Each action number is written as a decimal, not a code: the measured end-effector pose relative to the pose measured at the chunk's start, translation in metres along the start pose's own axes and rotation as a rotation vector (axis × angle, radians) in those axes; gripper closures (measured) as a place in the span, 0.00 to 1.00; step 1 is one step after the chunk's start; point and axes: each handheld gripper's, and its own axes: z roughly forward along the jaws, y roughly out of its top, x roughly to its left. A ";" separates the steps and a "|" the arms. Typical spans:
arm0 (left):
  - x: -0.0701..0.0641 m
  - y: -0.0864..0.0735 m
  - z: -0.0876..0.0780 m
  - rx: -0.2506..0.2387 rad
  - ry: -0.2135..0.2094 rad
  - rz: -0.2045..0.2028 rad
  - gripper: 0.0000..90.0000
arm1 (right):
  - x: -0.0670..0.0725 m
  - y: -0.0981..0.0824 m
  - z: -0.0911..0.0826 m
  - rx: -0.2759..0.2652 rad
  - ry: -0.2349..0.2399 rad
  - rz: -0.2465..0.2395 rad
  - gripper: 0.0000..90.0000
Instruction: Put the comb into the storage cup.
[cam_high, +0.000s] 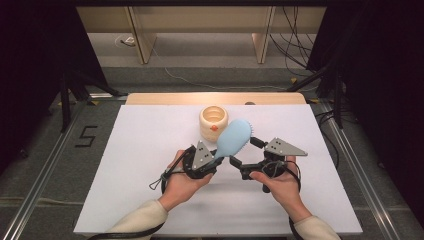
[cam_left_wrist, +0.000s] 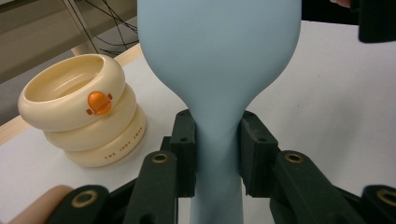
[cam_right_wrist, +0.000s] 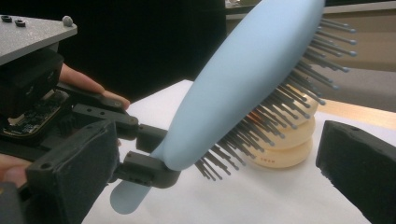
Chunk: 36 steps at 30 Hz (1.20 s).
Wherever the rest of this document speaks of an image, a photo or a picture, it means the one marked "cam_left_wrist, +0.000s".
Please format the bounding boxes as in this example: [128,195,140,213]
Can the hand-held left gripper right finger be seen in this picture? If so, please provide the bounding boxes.
[238,110,281,199]

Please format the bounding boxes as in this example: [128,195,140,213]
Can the cream ringed cup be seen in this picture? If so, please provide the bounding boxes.
[17,53,148,168]

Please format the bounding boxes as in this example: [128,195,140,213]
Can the bundle of black cables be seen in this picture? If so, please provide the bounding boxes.
[83,0,139,57]

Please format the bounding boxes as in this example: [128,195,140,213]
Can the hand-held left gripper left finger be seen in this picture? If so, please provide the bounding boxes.
[169,109,197,199]

